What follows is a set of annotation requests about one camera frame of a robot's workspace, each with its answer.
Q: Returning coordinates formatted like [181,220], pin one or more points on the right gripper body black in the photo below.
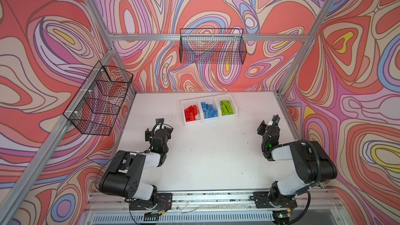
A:
[262,131]

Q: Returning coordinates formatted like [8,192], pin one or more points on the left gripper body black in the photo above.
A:
[149,135]

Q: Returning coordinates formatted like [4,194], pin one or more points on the large green lego brick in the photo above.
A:
[229,107]

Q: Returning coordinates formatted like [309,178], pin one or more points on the blue lego brick top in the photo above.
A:
[203,104]

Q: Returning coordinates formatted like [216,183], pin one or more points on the blue lego brick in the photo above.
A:
[211,112]
[203,104]

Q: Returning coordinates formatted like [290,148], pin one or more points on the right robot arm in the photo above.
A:
[312,165]

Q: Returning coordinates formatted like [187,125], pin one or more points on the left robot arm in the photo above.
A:
[124,172]

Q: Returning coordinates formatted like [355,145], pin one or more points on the left white bin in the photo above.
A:
[185,104]

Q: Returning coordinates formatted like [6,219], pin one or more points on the white bin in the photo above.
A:
[185,104]
[208,100]
[220,101]

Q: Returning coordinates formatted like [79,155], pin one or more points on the right white bin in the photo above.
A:
[220,101]

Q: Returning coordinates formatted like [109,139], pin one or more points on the middle white bin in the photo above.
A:
[208,100]

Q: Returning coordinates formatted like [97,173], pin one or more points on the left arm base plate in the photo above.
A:
[158,202]

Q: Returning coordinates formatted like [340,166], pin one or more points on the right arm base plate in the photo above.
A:
[274,200]

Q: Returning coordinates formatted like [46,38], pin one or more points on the black wire basket left wall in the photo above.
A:
[103,93]

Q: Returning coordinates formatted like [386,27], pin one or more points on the black wire basket wall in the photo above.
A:
[103,93]
[212,46]

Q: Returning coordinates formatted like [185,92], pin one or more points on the black wire basket back wall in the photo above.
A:
[212,46]

